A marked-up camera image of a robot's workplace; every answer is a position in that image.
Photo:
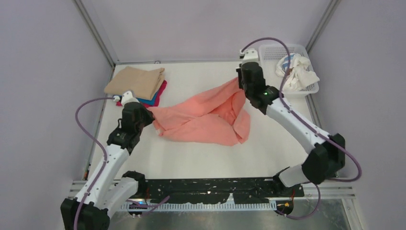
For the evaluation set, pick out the white slotted cable duct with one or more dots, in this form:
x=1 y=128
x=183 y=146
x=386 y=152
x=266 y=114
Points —
x=217 y=207

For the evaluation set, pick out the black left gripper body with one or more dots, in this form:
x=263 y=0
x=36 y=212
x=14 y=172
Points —
x=145 y=115

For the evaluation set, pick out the blue folded t-shirt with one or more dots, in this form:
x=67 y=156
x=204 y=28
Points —
x=148 y=103

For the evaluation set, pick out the beige folded t-shirt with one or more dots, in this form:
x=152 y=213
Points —
x=144 y=83

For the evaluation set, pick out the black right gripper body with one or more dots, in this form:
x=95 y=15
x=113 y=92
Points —
x=242 y=82

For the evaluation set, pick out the salmon pink t-shirt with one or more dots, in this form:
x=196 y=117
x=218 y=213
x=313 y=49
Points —
x=215 y=116

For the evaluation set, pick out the magenta folded t-shirt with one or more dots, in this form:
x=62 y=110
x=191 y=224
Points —
x=162 y=87

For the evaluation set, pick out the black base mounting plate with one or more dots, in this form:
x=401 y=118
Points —
x=251 y=190

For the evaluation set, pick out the white crumpled t-shirt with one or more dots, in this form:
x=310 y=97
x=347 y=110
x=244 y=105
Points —
x=293 y=70

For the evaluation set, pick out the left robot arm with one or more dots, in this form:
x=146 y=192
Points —
x=95 y=204

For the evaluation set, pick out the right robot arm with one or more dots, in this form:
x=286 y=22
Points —
x=325 y=152

